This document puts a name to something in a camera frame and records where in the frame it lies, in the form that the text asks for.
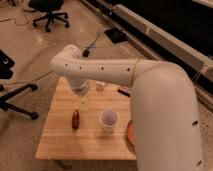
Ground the brown chocolate bar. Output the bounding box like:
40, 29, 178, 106
118, 87, 130, 97

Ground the black floor plate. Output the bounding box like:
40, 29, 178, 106
105, 28, 127, 44

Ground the black chair base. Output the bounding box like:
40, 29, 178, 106
0, 83, 39, 120

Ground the orange ceramic bowl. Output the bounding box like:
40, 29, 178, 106
127, 120, 135, 146

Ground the white plastic bottle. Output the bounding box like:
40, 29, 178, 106
96, 81, 105, 91

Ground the wooden table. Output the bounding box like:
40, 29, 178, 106
36, 78, 136, 160

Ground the floor cable with plug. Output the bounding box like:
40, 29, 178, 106
0, 31, 104, 86

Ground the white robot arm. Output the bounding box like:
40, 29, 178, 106
51, 44, 204, 171

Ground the black office chair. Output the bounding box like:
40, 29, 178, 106
28, 0, 70, 33

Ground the grey long rail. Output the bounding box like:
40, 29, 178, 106
113, 4, 213, 81

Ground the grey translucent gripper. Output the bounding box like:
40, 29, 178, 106
69, 79, 90, 111

